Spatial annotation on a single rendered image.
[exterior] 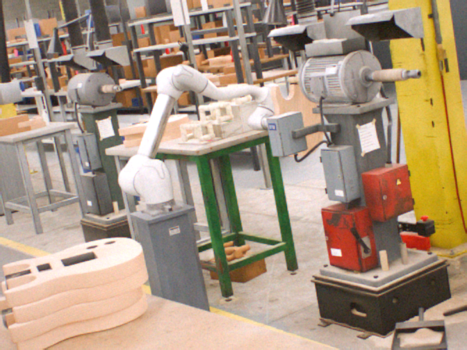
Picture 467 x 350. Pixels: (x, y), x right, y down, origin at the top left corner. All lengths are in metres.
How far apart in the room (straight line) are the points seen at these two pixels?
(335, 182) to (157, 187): 0.95
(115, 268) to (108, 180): 4.46
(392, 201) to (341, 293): 0.56
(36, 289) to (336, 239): 2.34
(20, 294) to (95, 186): 4.43
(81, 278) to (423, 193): 3.42
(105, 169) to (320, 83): 2.84
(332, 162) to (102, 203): 2.87
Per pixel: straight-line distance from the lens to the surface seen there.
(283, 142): 4.49
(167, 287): 4.82
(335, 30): 4.66
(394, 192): 4.46
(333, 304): 4.73
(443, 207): 5.54
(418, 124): 5.51
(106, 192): 6.94
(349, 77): 4.38
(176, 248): 4.79
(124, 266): 2.54
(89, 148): 6.92
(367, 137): 4.48
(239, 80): 8.94
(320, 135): 5.09
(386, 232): 4.61
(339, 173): 4.43
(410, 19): 4.26
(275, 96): 4.89
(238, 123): 5.44
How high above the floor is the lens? 1.73
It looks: 11 degrees down
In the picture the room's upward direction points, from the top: 11 degrees counter-clockwise
